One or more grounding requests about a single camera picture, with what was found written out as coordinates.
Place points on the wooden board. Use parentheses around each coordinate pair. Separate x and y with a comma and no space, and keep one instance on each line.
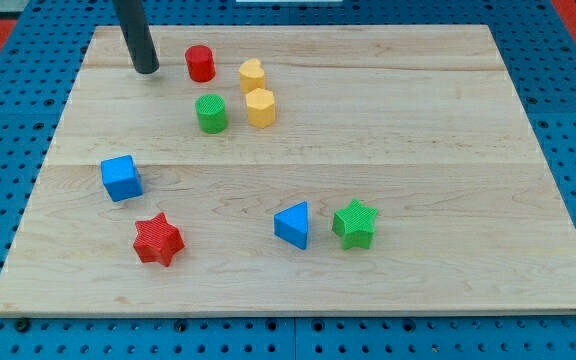
(421,122)

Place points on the blue triangle block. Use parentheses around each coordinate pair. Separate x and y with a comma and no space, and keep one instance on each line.
(292,225)

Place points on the green star block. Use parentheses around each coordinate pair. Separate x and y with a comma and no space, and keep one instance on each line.
(355,225)

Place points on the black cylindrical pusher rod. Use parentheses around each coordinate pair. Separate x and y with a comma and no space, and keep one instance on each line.
(137,36)

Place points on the yellow heart block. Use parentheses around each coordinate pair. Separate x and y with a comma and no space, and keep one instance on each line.
(252,75)

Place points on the green cylinder block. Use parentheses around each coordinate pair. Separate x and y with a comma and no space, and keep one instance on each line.
(211,113)

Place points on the blue cube block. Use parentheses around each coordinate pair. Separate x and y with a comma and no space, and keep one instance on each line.
(121,178)

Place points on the red star block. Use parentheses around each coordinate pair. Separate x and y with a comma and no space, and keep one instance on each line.
(157,240)

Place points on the yellow hexagon block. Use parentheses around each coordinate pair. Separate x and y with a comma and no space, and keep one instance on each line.
(261,107)

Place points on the red cylinder block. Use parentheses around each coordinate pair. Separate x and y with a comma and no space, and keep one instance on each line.
(200,63)

